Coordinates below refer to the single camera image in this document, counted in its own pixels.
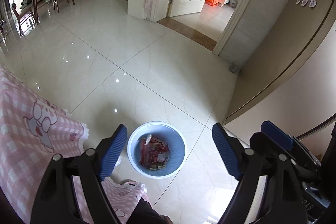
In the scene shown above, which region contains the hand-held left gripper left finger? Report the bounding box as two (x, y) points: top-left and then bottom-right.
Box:
(30, 124), (128, 224)

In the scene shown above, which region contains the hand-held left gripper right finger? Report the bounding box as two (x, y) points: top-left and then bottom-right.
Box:
(212, 123), (301, 224)

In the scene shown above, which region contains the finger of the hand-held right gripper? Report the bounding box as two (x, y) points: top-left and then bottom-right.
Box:
(261, 121), (294, 150)
(249, 132), (279, 155)

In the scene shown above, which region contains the red snack wrapper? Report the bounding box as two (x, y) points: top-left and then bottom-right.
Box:
(140, 136), (170, 166)

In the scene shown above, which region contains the blue waste bin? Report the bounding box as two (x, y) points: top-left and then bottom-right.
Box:
(127, 121), (188, 179)

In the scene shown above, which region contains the person's black trouser leg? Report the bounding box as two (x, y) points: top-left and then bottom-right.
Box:
(123, 197), (169, 224)

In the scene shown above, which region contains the pink checked tablecloth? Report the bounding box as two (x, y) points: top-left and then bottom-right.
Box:
(0, 65), (148, 224)

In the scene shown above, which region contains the bare wooden dining chair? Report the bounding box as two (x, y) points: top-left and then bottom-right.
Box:
(12, 2), (36, 37)

